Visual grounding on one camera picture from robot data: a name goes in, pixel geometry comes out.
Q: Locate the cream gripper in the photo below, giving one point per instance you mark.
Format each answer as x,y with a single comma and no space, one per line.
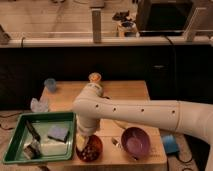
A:
81,141

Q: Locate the dark purple grape bunch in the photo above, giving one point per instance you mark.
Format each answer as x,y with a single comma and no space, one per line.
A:
89,153

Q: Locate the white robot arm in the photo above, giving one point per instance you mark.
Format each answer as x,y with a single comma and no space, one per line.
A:
195,119

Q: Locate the red bowl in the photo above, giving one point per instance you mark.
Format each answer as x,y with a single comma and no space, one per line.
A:
94,141

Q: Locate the purple bowl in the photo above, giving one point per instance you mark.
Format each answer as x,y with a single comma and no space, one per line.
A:
136,142

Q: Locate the blue sponge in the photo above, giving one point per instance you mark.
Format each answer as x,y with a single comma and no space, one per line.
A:
58,133

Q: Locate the white cloth in tray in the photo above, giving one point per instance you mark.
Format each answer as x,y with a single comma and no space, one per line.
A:
53,148

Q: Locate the small metal clip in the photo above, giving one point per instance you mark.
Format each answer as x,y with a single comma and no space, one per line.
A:
115,142

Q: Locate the yellow banana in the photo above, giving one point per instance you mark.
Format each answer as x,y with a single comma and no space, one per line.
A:
121,124

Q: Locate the metal scrubber in tray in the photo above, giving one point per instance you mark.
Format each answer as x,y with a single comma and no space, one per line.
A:
32,151

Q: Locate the crumpled clear plastic bag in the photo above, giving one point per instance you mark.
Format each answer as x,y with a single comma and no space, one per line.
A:
39,105

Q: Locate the blue plastic cup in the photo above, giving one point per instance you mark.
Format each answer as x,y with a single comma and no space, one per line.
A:
50,84

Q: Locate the orange topped cup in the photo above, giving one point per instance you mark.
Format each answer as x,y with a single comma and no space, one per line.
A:
95,78

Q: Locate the green plastic tray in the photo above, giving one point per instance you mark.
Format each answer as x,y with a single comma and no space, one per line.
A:
42,122

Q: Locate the blue tape roll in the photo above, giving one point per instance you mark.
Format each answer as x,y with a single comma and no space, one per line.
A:
170,144

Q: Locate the black monitor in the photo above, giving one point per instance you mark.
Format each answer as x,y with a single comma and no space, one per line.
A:
157,17

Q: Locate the black handled brush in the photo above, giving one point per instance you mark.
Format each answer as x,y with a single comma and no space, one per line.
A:
33,131

